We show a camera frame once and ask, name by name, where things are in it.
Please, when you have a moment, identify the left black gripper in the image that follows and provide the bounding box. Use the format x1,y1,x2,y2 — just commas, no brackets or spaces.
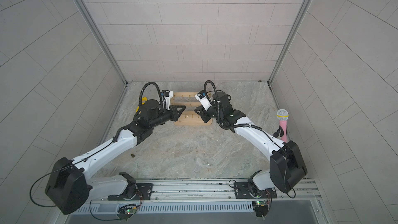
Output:
148,105,187,129

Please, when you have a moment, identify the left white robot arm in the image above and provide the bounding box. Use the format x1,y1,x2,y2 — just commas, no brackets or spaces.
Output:
45,90,186,215

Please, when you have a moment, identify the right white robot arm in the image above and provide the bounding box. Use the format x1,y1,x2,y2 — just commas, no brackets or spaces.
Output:
195,80,307,198

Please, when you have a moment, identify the wooden jewelry display stand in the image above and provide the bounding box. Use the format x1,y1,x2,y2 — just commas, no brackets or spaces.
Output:
171,92,212,126

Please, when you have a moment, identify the yellow triangular plastic piece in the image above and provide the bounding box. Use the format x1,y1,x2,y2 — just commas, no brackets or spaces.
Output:
136,97,148,112

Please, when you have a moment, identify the pink toy microphone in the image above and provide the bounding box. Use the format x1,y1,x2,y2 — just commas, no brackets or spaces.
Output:
277,109,289,143

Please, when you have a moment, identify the right green circuit board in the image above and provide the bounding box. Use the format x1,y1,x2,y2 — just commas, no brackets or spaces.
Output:
252,201,269,219

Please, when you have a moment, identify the green circuit board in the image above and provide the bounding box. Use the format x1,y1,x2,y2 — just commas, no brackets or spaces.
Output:
252,201,269,219
117,204,139,221

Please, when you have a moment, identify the left green circuit board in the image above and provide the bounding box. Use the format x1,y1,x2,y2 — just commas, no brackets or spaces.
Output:
117,204,139,221

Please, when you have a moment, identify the white ventilation grille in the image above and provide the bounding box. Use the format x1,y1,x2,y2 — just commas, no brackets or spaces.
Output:
73,201,254,215

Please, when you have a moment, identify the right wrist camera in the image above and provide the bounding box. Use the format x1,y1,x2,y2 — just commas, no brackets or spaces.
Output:
195,90,212,111

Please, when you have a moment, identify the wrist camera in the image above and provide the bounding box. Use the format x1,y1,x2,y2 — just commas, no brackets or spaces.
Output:
195,90,212,111
161,90,174,111

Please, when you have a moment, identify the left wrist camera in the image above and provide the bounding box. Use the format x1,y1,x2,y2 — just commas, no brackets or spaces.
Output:
161,90,174,111

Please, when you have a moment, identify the aluminium mounting rail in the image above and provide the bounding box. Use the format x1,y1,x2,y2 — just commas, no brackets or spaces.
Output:
85,178,322,204

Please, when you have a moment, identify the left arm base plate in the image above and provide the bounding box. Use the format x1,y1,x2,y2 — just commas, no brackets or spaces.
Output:
107,183,153,201

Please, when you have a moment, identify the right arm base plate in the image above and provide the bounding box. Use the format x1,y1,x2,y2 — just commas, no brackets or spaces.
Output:
229,180,277,200

